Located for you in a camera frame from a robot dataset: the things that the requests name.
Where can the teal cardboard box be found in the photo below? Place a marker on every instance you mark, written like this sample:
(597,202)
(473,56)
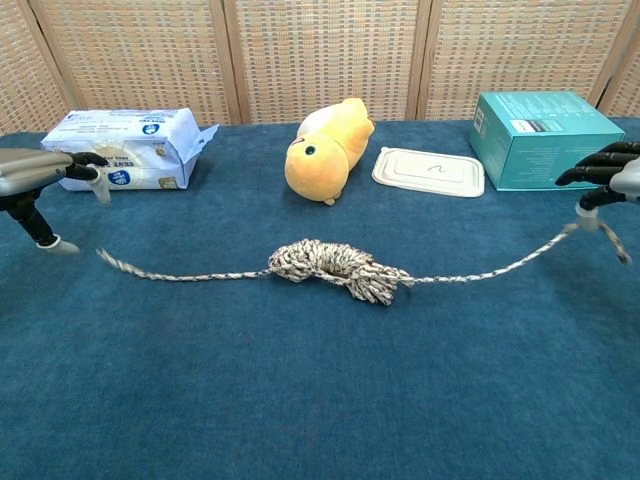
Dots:
(540,145)

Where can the woven rattan folding screen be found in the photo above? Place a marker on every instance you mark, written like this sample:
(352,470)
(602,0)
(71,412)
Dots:
(325,50)

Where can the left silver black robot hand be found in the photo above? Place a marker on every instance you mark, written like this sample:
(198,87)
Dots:
(30,167)

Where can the teal table cloth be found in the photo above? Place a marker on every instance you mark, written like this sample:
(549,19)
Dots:
(150,375)

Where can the yellow plush duck toy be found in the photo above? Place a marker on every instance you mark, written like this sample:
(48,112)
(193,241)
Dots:
(320,160)

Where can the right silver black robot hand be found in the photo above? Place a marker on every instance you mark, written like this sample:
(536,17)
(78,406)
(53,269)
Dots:
(620,170)

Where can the cream flat container lid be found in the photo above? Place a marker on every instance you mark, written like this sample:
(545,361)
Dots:
(430,175)

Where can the blue white tissue pack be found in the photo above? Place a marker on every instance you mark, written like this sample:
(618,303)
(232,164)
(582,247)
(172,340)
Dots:
(150,150)

